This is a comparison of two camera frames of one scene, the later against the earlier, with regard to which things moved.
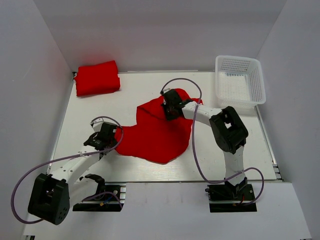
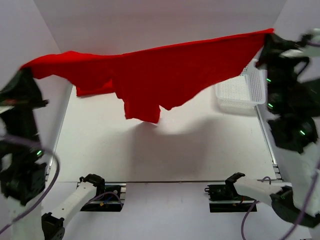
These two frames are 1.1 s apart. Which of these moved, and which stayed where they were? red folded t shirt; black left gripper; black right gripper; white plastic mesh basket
Moved: black left gripper; black right gripper
Stayed: red folded t shirt; white plastic mesh basket
